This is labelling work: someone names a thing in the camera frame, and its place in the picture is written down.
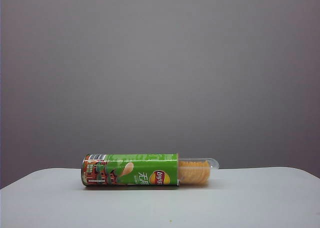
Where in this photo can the green Lay's chips tub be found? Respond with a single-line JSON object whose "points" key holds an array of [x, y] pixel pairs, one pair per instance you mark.
{"points": [[140, 168]]}

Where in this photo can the potato chips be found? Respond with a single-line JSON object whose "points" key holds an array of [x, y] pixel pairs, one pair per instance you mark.
{"points": [[195, 173]]}

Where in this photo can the transparent plastic chip tray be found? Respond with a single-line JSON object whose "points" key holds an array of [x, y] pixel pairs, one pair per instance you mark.
{"points": [[214, 164]]}

